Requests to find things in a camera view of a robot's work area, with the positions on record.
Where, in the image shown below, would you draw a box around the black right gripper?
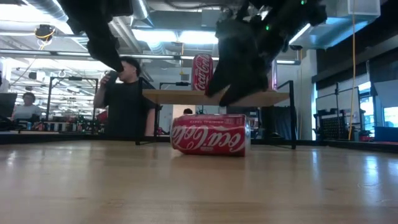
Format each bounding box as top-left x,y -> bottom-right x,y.
205,0 -> 327,106

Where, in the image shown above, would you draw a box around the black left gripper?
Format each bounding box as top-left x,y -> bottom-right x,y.
57,0 -> 134,73

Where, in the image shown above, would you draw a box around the red Coca-Cola can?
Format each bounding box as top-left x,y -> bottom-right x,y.
170,113 -> 251,157
192,53 -> 215,91

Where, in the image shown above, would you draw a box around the wooden shelf black metal legs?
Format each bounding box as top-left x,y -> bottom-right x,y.
136,77 -> 297,150

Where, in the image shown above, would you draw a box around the silver ceiling pipe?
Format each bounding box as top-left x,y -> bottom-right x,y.
130,0 -> 155,27

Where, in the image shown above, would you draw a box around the black tripod stand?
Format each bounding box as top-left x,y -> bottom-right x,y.
334,81 -> 340,113

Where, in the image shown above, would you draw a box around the black monitor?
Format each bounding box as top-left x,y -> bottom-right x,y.
0,92 -> 18,119

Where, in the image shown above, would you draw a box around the blue storage bin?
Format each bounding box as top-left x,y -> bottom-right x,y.
374,126 -> 398,143

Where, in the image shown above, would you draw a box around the black yellow cable reel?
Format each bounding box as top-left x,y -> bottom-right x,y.
34,24 -> 57,41

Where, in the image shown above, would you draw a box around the black metal rack frame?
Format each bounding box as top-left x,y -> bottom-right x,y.
45,76 -> 100,122

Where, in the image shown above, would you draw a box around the black wire crate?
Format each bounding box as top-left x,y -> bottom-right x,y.
313,108 -> 349,141

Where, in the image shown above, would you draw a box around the black aluminium table frame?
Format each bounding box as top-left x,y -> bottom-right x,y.
0,130 -> 398,154

